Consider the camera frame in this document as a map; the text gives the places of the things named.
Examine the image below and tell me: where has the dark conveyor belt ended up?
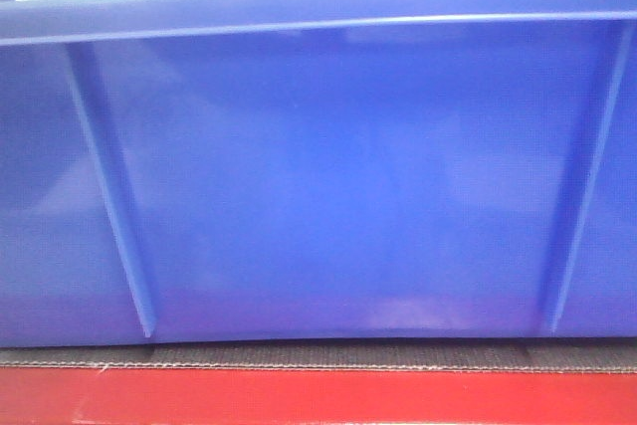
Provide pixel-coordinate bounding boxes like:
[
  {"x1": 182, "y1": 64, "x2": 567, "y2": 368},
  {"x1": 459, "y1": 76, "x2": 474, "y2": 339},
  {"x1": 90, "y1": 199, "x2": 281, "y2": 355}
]
[{"x1": 1, "y1": 337, "x2": 636, "y2": 373}]

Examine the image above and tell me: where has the blue plastic bin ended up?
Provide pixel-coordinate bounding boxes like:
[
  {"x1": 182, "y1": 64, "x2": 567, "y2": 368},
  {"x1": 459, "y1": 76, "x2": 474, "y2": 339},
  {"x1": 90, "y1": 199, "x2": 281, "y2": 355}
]
[{"x1": 1, "y1": 0, "x2": 636, "y2": 347}]

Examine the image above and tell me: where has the red conveyor frame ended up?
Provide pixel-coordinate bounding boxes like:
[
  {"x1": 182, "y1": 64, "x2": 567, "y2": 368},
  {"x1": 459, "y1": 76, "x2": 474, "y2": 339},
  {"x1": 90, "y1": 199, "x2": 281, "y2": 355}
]
[{"x1": 1, "y1": 368, "x2": 636, "y2": 424}]

